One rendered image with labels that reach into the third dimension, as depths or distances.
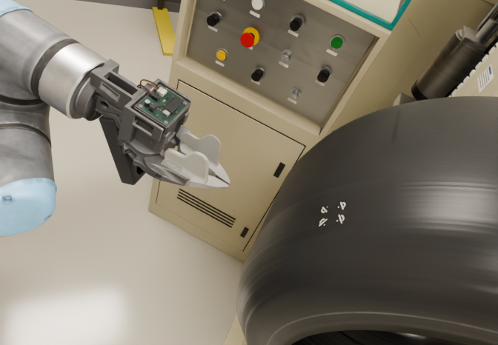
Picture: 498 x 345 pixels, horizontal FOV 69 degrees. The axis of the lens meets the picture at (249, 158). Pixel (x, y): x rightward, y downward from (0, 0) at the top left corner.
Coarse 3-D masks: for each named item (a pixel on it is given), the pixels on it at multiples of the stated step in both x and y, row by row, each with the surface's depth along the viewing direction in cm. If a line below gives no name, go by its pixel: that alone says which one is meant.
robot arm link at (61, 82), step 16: (64, 48) 44; (80, 48) 45; (48, 64) 43; (64, 64) 43; (80, 64) 44; (96, 64) 45; (48, 80) 43; (64, 80) 43; (80, 80) 43; (48, 96) 44; (64, 96) 44; (64, 112) 45
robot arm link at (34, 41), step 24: (0, 0) 45; (0, 24) 43; (24, 24) 44; (48, 24) 46; (0, 48) 43; (24, 48) 43; (48, 48) 44; (0, 72) 45; (24, 72) 44; (24, 96) 48
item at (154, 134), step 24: (96, 72) 43; (96, 96) 46; (120, 96) 44; (144, 96) 45; (168, 96) 46; (120, 120) 47; (144, 120) 42; (168, 120) 43; (120, 144) 48; (144, 144) 47; (168, 144) 50
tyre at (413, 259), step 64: (384, 128) 43; (448, 128) 38; (320, 192) 40; (384, 192) 34; (448, 192) 31; (256, 256) 44; (320, 256) 35; (384, 256) 31; (448, 256) 29; (256, 320) 44; (320, 320) 37; (384, 320) 32; (448, 320) 29
